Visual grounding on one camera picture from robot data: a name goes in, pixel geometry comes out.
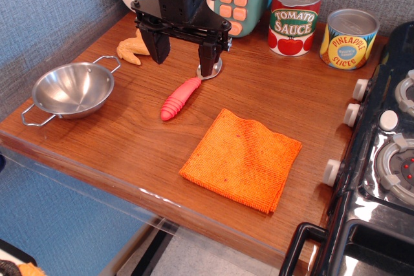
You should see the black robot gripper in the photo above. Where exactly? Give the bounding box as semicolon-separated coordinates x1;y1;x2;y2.
131;0;231;77

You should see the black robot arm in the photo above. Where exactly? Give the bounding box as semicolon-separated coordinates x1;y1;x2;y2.
131;0;232;78

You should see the orange folded rag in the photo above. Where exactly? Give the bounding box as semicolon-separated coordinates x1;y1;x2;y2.
179;109;302;214

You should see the toy chicken drumstick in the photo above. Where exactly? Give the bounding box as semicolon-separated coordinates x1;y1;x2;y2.
116;29;150;66

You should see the tomato sauce can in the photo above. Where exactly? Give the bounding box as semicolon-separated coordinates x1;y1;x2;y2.
268;0;322;57

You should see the pineapple slices can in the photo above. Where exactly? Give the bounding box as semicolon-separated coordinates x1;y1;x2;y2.
320;8;380;70

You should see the white stove knob middle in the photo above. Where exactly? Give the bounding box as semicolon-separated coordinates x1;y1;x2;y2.
343;103;360;127

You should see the white stove knob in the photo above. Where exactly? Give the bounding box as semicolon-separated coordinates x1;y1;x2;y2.
322;159;342;187
353;79;369;101
343;103;360;127

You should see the white stove knob upper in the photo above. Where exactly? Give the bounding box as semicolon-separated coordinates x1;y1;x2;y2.
353;79;369;101

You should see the white stove knob lower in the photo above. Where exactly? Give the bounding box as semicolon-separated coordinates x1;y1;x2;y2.
322;159;342;187

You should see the black toy stove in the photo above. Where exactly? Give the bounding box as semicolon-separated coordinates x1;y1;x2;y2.
280;22;413;275

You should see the red handled metal spoon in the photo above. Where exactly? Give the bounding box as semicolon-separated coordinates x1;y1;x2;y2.
160;58;223;121

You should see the steel bowl with handles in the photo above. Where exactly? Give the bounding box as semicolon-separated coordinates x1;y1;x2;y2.
21;56;122;127

